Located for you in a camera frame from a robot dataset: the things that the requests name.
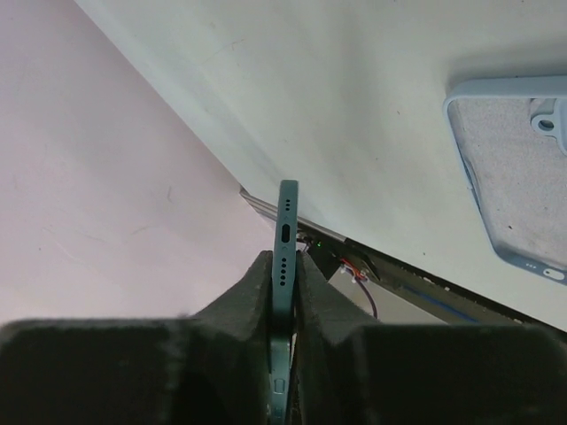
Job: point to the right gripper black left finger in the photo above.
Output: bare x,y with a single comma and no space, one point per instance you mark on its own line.
207,368

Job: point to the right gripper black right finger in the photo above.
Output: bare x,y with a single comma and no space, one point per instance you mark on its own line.
354,369

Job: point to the teal smartphone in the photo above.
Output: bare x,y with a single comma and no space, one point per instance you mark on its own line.
283,276

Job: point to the light blue phone case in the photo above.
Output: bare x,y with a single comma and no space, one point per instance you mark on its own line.
510,135

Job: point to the left controller board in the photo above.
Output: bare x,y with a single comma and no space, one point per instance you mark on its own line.
333,256

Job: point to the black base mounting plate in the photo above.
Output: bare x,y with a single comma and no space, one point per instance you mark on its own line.
439,298

